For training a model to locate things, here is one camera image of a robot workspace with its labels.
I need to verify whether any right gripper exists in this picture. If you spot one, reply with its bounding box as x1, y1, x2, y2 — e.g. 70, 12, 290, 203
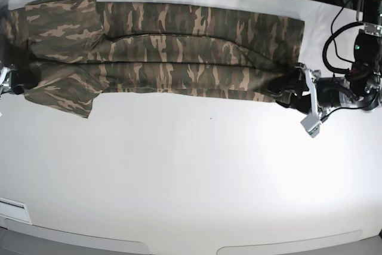
1, 68, 24, 95

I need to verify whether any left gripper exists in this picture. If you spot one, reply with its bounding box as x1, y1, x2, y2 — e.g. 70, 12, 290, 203
265, 71, 349, 114

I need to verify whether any camouflage T-shirt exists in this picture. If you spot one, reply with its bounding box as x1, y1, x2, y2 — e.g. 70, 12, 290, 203
1, 0, 304, 118

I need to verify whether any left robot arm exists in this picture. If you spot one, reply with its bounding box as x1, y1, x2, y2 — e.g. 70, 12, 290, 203
267, 0, 381, 121

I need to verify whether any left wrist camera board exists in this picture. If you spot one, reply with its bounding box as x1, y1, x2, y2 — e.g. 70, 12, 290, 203
301, 113, 322, 138

